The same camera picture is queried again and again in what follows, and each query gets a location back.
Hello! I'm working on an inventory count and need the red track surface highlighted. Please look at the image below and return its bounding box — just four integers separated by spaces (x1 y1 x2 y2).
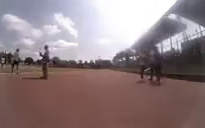
0 68 205 128

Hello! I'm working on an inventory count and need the row of trees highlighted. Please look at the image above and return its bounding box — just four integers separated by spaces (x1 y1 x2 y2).
0 49 138 68

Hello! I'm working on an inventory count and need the group of people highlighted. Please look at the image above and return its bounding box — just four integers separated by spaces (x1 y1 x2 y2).
137 46 164 84

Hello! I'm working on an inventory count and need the person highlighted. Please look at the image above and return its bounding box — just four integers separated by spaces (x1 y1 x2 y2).
38 44 51 80
10 48 21 75
0 55 7 71

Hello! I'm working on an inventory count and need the grass field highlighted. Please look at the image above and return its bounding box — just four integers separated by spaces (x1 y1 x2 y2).
0 63 124 75

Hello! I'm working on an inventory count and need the grandstand building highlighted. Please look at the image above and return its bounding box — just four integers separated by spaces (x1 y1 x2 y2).
131 0 205 84

